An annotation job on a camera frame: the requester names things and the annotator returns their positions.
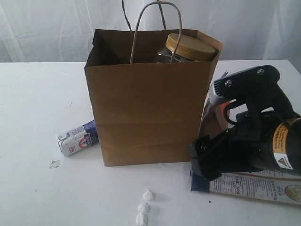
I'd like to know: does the brown paper bag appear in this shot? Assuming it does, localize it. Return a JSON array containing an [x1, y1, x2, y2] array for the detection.
[[85, 26, 223, 167]]

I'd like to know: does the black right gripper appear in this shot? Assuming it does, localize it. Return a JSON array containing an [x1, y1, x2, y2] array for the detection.
[[189, 94, 301, 181]]

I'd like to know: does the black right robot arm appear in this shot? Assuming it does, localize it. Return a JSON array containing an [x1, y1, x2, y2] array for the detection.
[[190, 93, 301, 181]]

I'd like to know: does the blue white milk carton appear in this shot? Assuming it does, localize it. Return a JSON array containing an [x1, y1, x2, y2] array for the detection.
[[57, 120, 99, 157]]

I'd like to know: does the white candy bottom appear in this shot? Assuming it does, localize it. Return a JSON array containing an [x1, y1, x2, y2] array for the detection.
[[135, 212, 148, 226]]

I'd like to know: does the nut jar with gold lid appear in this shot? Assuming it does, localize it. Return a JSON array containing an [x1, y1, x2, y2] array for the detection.
[[155, 33, 216, 63]]

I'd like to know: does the brown pouch with orange label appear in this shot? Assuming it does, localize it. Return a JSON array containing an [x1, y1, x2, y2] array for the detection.
[[198, 80, 230, 139]]

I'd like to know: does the white candy top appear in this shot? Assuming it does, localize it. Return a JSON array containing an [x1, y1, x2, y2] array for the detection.
[[143, 189, 156, 201]]

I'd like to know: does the white curtain backdrop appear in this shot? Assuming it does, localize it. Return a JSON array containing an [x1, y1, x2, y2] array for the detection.
[[0, 0, 301, 70]]

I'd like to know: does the white long noodle package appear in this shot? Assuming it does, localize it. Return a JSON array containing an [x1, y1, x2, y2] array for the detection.
[[190, 167, 301, 206]]

